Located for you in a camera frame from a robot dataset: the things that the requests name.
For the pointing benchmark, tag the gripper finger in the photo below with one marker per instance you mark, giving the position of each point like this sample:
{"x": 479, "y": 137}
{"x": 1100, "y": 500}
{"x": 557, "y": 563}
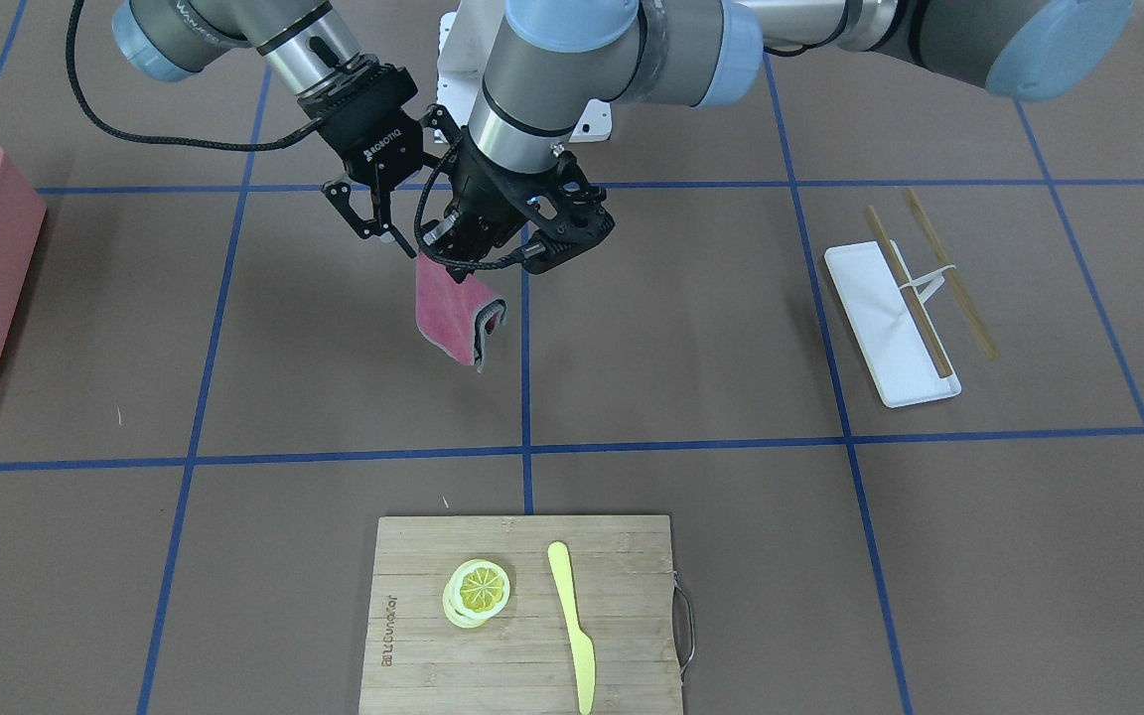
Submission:
{"x": 339, "y": 193}
{"x": 398, "y": 223}
{"x": 433, "y": 241}
{"x": 484, "y": 256}

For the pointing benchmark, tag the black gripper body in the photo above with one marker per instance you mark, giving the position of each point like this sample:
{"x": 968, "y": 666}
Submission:
{"x": 370, "y": 134}
{"x": 479, "y": 204}

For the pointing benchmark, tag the pink cleaning cloth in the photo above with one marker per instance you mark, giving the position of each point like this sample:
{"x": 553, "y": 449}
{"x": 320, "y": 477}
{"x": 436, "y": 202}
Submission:
{"x": 457, "y": 317}

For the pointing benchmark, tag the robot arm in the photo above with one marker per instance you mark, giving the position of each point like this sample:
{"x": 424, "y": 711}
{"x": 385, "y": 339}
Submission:
{"x": 305, "y": 43}
{"x": 536, "y": 66}

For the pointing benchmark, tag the yellow plastic knife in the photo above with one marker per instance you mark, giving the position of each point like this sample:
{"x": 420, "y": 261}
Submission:
{"x": 582, "y": 648}

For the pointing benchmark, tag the lemon slice toy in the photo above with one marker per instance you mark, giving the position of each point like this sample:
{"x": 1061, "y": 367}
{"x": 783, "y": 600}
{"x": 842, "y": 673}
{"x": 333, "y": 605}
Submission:
{"x": 475, "y": 593}

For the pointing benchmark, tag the wooden cutting board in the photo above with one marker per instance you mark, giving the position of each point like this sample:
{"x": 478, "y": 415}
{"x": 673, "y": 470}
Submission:
{"x": 519, "y": 661}

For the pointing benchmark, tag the wooden rack rod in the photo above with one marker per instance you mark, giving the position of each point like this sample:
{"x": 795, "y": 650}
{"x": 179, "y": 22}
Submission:
{"x": 980, "y": 331}
{"x": 907, "y": 290}

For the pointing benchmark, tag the white rectangular tray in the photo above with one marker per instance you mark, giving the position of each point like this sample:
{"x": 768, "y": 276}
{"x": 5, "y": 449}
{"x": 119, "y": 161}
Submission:
{"x": 889, "y": 342}

